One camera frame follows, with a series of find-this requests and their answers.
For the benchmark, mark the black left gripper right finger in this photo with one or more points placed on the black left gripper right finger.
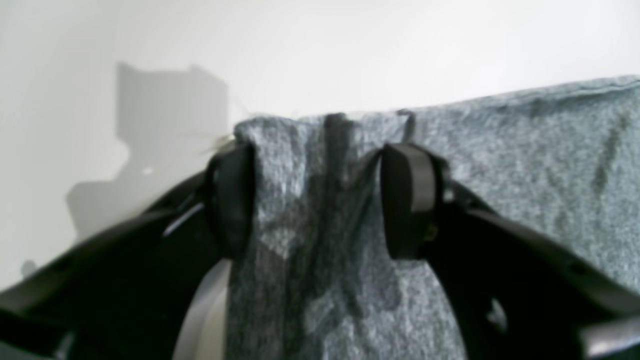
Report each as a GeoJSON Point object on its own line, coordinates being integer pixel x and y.
{"type": "Point", "coordinates": [515, 294]}

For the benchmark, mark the grey long-sleeve T-shirt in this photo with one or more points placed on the grey long-sleeve T-shirt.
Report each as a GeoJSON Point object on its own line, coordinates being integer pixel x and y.
{"type": "Point", "coordinates": [316, 281]}

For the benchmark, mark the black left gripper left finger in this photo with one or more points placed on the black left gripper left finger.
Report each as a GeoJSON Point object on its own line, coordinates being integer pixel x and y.
{"type": "Point", "coordinates": [123, 294]}

